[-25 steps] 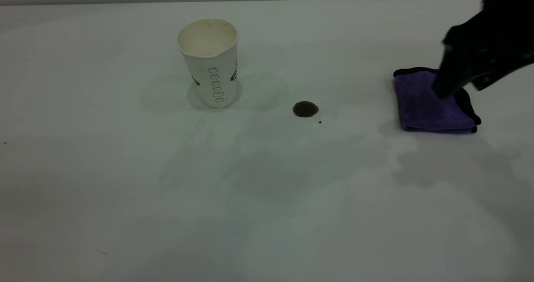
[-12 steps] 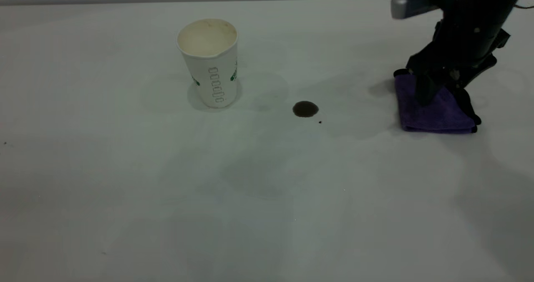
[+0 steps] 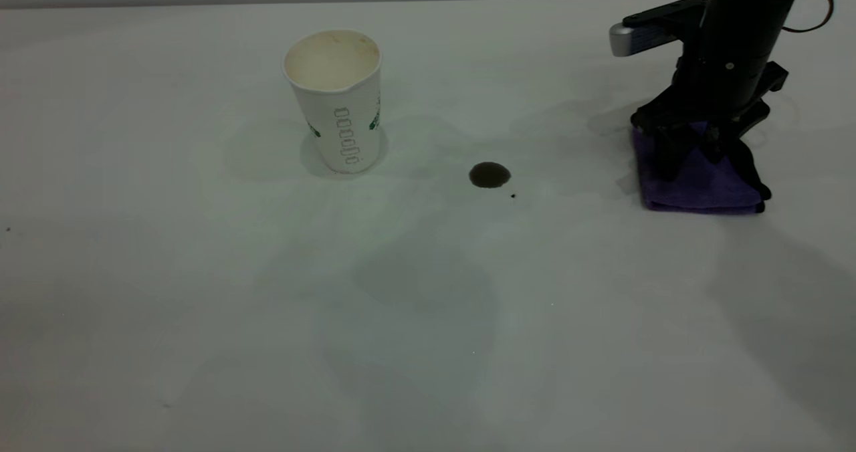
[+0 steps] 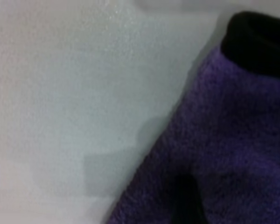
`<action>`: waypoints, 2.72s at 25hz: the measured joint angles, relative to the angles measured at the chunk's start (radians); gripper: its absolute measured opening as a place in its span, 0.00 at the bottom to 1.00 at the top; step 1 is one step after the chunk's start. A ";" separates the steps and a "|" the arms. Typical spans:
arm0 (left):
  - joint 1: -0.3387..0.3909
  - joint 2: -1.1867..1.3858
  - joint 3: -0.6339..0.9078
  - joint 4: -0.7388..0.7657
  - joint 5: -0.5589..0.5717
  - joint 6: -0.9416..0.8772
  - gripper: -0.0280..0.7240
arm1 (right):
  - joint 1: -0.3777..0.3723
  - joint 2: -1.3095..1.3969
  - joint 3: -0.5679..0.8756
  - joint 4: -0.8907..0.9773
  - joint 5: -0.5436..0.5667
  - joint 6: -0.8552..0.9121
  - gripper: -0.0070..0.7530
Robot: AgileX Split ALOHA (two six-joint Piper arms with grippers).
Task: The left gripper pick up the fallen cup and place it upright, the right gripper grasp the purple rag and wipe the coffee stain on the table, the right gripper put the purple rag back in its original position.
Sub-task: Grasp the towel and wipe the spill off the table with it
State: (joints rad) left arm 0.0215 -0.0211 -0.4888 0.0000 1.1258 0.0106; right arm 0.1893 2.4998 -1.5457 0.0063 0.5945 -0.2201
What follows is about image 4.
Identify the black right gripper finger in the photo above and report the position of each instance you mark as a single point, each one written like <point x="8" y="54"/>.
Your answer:
<point x="185" y="203"/>

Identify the purple cloth with black trim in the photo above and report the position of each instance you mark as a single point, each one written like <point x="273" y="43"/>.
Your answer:
<point x="224" y="140"/>

